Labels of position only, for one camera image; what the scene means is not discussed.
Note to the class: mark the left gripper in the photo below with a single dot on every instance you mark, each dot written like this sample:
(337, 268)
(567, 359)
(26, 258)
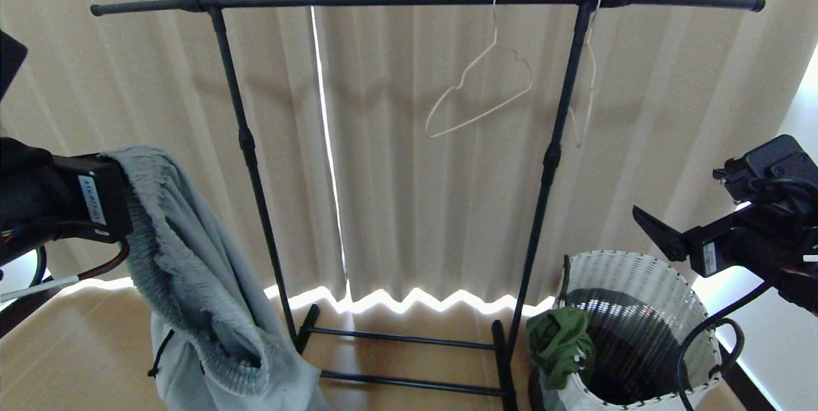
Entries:
(38, 200)

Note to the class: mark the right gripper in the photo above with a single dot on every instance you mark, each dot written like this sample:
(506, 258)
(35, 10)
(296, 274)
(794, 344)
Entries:
(748, 241)

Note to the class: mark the pale grey shorts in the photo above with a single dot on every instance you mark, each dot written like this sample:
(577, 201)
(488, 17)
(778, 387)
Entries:
(192, 270)

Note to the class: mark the pink clothes hanger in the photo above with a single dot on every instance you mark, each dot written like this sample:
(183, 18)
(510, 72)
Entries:
(592, 72)
(495, 27)

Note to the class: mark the white laundry basket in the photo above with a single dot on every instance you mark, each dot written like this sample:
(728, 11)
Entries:
(639, 270)

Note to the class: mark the green garment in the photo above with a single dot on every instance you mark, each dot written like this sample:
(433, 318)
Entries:
(562, 341)

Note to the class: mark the beige curtain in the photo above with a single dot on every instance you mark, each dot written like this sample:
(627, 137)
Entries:
(415, 206)

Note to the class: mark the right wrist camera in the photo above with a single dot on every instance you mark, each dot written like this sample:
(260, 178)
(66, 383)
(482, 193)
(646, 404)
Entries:
(776, 158)

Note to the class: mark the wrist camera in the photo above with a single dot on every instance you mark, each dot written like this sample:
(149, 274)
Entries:
(776, 158)
(9, 62)

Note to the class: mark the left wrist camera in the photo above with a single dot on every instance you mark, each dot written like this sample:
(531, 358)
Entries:
(9, 62)

